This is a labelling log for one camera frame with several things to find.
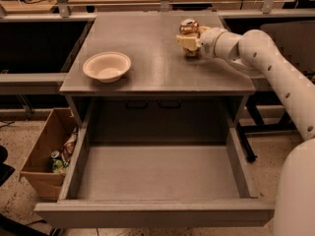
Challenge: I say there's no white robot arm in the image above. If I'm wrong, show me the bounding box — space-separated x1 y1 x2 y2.
176 27 315 236

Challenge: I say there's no grey cabinet with top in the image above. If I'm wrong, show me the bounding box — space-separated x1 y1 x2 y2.
59 11 257 130

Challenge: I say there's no grey open top drawer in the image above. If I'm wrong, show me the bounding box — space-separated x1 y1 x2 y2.
33 98 277 229

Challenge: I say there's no crumpled snack bag in box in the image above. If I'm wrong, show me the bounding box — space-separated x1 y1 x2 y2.
61 133 77 163

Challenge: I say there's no orange soda can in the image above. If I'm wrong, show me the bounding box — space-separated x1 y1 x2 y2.
179 19 200 57

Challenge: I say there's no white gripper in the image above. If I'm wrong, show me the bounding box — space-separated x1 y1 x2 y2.
176 27 226 58

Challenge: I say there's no white paper bowl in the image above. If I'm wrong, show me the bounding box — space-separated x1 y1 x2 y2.
83 52 131 83

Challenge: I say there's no green can in box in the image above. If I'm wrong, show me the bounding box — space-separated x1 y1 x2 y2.
50 150 69 174

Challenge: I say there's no black object at left edge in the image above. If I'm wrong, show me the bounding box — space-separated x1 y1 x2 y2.
0 146 15 186

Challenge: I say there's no brown cardboard box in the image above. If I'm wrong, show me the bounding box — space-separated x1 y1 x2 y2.
20 108 76 201

